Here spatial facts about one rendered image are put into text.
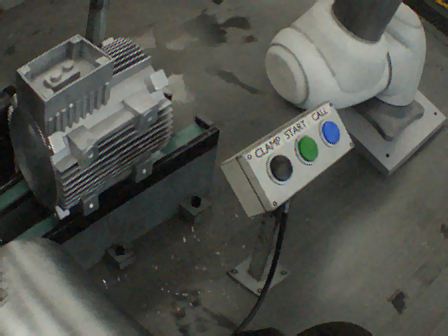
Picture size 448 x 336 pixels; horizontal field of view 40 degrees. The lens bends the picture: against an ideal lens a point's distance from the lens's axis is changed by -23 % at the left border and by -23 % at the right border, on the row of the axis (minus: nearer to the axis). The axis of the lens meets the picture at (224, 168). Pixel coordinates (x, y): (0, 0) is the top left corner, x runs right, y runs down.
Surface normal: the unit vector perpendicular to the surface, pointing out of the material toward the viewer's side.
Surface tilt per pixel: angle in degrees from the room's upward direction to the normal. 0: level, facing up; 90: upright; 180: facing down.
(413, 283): 0
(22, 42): 0
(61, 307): 13
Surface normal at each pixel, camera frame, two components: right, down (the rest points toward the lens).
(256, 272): -0.69, 0.44
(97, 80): 0.71, 0.55
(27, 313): 0.05, -0.66
